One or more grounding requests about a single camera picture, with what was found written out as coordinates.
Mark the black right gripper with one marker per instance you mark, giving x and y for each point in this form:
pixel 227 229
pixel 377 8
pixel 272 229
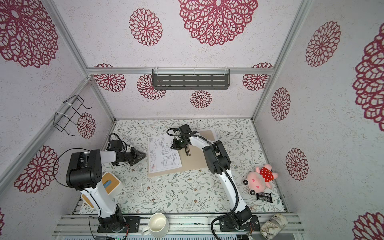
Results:
pixel 175 142

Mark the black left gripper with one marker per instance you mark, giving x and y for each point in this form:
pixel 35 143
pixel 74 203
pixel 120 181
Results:
pixel 135 152

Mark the beige manila folder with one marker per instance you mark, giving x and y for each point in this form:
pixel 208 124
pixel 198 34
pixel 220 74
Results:
pixel 194 161

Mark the white technical drawing sheet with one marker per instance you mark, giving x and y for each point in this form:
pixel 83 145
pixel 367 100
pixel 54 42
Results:
pixel 161 157

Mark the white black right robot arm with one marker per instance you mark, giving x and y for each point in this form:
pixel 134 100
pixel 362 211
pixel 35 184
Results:
pixel 217 160

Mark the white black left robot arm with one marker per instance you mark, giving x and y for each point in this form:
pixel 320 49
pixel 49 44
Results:
pixel 85 173

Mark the white wooden-top tissue box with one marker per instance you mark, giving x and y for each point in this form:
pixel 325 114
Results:
pixel 111 184

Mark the white ceramic mug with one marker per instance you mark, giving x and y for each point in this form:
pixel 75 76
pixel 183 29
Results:
pixel 158 226

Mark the pink pig plush toy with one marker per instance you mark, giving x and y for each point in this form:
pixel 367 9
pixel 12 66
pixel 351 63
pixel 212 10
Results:
pixel 260 179

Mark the small black card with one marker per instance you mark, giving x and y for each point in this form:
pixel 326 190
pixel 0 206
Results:
pixel 266 197

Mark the marbled patterned cup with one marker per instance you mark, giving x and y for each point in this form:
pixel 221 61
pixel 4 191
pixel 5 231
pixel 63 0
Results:
pixel 271 228

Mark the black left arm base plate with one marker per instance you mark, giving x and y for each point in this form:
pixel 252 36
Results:
pixel 117 223

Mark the grey slotted wall shelf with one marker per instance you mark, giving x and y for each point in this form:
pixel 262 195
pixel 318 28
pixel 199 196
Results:
pixel 191 79

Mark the black wire wall rack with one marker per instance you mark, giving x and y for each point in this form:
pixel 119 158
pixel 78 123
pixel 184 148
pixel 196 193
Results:
pixel 73 107

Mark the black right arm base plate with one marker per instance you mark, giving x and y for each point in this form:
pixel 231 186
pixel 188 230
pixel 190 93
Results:
pixel 240 222

